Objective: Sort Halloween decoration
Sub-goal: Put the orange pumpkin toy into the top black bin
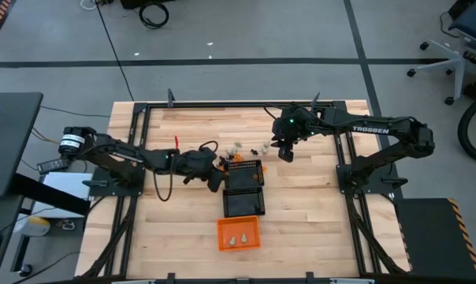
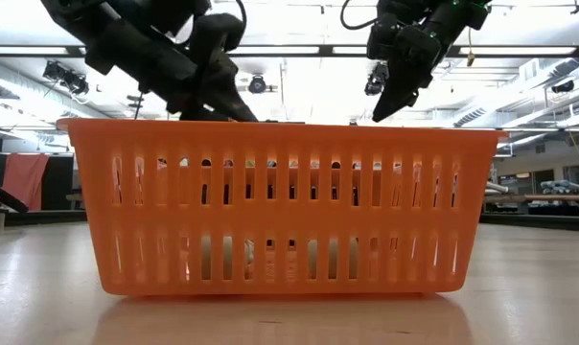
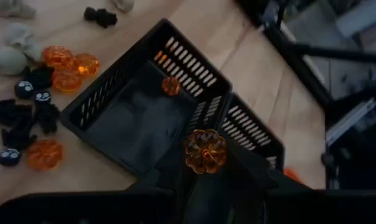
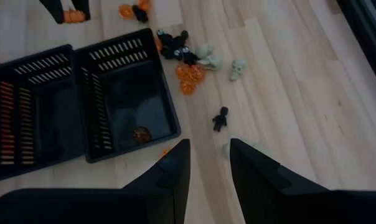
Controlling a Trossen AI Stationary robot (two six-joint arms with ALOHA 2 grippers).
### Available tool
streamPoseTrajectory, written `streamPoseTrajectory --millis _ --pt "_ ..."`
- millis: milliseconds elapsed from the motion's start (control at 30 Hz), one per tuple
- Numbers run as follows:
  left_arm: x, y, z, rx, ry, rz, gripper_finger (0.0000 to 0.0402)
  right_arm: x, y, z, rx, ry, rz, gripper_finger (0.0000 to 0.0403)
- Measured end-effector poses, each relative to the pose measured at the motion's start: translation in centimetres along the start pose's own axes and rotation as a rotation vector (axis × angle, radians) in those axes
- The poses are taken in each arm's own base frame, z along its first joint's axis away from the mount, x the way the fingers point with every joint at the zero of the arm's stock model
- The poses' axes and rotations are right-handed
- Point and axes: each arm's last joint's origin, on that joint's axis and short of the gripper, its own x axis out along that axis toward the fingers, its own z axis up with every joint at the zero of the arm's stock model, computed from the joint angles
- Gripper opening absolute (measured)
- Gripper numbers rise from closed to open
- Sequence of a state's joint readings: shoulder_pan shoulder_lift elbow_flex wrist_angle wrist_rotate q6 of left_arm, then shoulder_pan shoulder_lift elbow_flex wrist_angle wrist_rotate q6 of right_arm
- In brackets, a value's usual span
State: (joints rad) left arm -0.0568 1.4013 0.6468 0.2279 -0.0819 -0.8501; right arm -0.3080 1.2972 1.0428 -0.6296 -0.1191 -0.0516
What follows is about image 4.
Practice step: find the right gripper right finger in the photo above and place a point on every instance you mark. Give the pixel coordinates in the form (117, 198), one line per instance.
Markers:
(269, 193)

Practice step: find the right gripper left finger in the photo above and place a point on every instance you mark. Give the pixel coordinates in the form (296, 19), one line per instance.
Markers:
(163, 193)

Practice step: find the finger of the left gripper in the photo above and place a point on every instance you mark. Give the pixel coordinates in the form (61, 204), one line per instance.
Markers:
(54, 11)
(81, 7)

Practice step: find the black slotted plastic basket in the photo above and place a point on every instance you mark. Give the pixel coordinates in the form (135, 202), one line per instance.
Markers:
(129, 93)
(57, 118)

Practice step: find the small pale skull decoration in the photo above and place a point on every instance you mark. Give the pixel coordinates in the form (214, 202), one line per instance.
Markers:
(210, 62)
(237, 69)
(204, 50)

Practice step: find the black aluminium table frame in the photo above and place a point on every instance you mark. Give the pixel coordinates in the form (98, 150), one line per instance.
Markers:
(362, 31)

